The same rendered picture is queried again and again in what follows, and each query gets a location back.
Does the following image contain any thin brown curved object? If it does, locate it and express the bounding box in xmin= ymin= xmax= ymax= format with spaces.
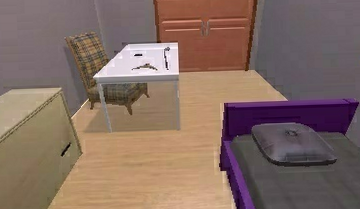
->
xmin=131 ymin=62 xmax=159 ymax=72

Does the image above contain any white table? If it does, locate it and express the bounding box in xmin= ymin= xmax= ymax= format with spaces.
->
xmin=91 ymin=41 xmax=183 ymax=135

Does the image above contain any brown wooden double door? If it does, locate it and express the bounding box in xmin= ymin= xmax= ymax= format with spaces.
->
xmin=152 ymin=0 xmax=263 ymax=74

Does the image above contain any plaid upholstered chair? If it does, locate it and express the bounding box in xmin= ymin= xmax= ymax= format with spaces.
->
xmin=63 ymin=30 xmax=151 ymax=118

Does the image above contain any grey pillow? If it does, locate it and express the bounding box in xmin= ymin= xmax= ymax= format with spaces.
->
xmin=250 ymin=120 xmax=338 ymax=168

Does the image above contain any purple bed with grey mattress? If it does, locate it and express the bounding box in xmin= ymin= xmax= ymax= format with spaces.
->
xmin=216 ymin=97 xmax=360 ymax=209

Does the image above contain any beige chest of drawers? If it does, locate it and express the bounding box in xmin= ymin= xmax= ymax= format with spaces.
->
xmin=0 ymin=86 xmax=86 ymax=209

